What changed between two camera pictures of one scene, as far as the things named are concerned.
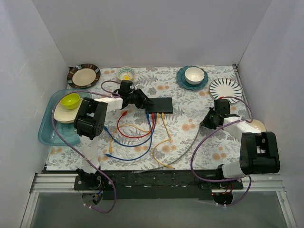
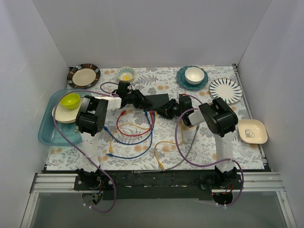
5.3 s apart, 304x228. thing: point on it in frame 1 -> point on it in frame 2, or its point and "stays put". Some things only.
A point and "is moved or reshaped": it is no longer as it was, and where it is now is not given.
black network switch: x=162 y=105 is moved or reshaped
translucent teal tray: x=47 y=134 stays put
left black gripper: x=141 y=99 stays put
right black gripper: x=209 y=118 -> x=168 y=109
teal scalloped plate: x=182 y=83 stays put
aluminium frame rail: x=49 y=183 stays put
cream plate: x=64 y=115 stays put
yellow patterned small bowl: x=126 y=73 stays put
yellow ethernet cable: x=162 y=143 -> x=168 y=142
